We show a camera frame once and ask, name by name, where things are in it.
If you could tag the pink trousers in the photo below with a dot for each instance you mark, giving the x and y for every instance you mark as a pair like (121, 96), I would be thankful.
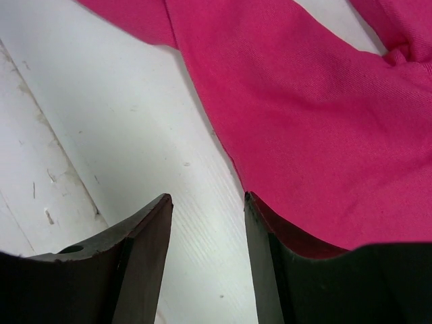
(335, 140)

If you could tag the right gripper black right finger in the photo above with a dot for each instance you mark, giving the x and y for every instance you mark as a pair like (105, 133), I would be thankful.
(299, 278)

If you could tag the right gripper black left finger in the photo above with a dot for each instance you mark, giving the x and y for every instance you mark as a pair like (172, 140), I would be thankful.
(112, 277)

